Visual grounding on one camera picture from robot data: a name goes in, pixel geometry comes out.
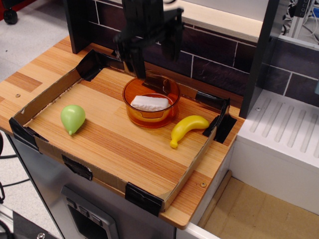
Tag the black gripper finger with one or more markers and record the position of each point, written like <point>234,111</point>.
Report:
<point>171,43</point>
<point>133,59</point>

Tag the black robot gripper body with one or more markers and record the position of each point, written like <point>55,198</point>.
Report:
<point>145,20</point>

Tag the white orange toy sushi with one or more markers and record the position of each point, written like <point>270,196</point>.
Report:
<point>150,104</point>

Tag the orange transparent plastic pot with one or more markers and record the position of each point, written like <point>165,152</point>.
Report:
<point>154,86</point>

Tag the cardboard fence with black tape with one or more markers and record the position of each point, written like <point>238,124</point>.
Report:
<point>134,161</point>

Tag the yellow toy banana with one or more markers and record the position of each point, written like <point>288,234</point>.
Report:
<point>187,124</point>

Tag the green toy pear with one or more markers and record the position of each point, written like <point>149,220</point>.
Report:
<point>72,118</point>

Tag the black caster wheel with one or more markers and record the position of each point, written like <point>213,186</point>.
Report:
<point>10,16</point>

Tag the silver toy oven front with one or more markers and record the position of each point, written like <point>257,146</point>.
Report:
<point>81,208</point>

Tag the dark grey left post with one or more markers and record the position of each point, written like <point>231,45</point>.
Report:
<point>79,15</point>

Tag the dark grey vertical post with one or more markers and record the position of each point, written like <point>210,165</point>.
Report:
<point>269,35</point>

